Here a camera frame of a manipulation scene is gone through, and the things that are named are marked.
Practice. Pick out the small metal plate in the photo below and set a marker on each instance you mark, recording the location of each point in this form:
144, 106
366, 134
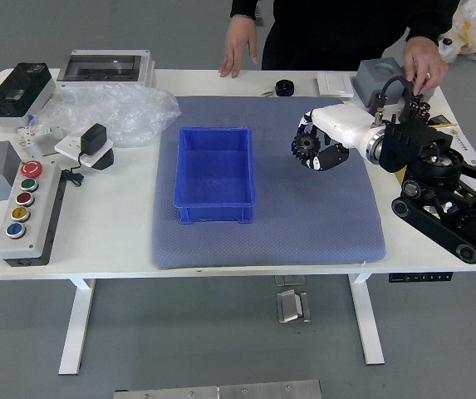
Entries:
289, 280

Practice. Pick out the person's right hand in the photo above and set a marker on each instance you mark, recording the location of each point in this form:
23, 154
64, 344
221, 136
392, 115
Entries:
239, 43

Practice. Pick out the white enclosure with clear cover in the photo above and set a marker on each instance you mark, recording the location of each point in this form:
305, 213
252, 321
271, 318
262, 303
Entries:
100, 66

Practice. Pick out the person's left hand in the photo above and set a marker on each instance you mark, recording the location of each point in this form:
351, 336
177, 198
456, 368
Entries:
424, 62

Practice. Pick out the brown cylindrical capacitor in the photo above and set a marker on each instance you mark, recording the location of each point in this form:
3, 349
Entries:
374, 104

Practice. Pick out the big black gear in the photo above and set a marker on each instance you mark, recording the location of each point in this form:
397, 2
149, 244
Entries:
305, 145

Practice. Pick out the blue plastic box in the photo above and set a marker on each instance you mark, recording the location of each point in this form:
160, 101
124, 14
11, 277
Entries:
214, 174

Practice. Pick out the black round knob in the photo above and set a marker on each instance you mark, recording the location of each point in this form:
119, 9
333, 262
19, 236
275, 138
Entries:
285, 88

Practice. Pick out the grey block with round hole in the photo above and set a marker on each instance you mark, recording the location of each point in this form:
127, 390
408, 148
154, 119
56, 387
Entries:
370, 81

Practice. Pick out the black table control panel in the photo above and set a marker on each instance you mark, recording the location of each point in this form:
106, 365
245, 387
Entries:
420, 277

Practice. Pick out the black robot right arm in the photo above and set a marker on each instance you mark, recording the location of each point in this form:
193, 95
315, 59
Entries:
412, 141

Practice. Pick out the small white bottle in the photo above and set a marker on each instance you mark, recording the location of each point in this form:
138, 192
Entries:
446, 43

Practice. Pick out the grey enclosure with black lid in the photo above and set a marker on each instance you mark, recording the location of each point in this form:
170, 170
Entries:
17, 91

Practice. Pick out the metal block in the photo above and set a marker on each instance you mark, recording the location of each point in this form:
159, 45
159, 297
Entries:
289, 307

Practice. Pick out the white terminal connector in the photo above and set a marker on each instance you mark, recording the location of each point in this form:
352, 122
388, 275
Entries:
26, 135

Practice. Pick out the clear plastic bag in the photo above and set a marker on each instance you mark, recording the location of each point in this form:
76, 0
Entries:
117, 108

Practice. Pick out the white table leg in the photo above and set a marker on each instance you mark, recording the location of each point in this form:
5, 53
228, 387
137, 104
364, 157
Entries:
75, 324
368, 324

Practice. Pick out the yellow white cardboard box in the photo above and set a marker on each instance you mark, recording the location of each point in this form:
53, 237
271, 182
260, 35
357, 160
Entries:
468, 143

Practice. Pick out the small brass connector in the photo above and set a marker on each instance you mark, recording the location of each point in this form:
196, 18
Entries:
267, 93

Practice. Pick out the grey push button station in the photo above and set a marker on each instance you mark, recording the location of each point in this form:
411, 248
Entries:
26, 208

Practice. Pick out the white wall switch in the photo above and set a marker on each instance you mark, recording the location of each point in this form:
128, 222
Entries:
335, 85

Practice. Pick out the person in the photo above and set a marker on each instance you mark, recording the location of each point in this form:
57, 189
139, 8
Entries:
337, 33

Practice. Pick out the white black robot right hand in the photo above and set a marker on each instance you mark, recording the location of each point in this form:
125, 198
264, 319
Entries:
341, 122

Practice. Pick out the black socket base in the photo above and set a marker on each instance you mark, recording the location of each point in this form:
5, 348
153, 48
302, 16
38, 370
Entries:
105, 160

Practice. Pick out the black power adapter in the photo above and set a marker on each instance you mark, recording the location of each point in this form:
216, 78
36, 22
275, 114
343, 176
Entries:
93, 139

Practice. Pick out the grey metal plate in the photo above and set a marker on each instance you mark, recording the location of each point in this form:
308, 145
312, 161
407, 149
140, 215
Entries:
221, 391

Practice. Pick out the blue-grey padded mat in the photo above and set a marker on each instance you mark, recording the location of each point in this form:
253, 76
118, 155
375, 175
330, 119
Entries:
283, 232

